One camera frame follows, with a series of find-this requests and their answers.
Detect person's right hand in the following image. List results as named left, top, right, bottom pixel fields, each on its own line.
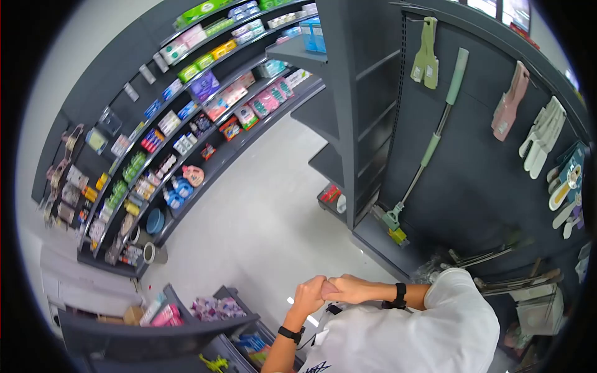
left=326, top=274, right=375, bottom=305

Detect person's left hand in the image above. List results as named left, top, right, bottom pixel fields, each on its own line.
left=285, top=274, right=327, bottom=323

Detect person's left fingers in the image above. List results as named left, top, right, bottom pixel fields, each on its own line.
left=305, top=274, right=327, bottom=305

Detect person's right fingers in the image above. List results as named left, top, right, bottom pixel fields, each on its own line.
left=327, top=275, right=356, bottom=302

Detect black wrist band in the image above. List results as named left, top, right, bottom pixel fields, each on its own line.
left=278, top=325, right=307, bottom=346
left=382, top=282, right=408, bottom=310

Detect person's body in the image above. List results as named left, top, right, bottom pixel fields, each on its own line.
left=298, top=268, right=501, bottom=373

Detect low dark shop shelf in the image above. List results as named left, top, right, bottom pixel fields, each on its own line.
left=58, top=283, right=309, bottom=373

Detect nearly empty dark shop shelf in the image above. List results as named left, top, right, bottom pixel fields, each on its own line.
left=265, top=0, right=406, bottom=230

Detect dark pegboard shop shelf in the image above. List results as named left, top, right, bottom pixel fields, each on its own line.
left=352, top=0, right=595, bottom=373

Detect full curved shop shelf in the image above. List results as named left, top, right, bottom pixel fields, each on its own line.
left=32, top=0, right=327, bottom=280

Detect white cabinet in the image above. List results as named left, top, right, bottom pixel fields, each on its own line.
left=39, top=245, right=143, bottom=327

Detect wall screen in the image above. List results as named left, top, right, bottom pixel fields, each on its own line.
left=459, top=0, right=533, bottom=32

